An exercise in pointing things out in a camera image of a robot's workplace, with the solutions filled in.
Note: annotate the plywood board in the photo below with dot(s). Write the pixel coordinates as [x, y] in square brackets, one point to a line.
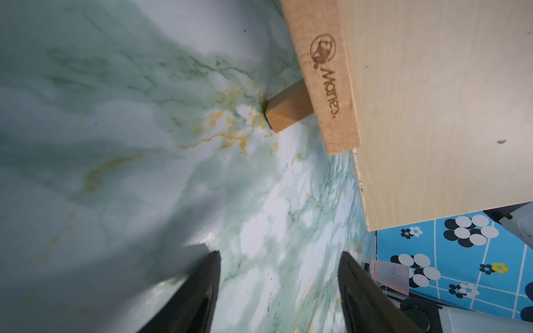
[443, 91]

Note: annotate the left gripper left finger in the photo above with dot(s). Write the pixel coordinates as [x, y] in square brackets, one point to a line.
[192, 307]

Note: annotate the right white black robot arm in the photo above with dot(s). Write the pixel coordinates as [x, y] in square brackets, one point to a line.
[479, 264]

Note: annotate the wooden easel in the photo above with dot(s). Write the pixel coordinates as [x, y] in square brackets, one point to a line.
[326, 90]

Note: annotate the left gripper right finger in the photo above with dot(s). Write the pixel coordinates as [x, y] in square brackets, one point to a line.
[365, 307]

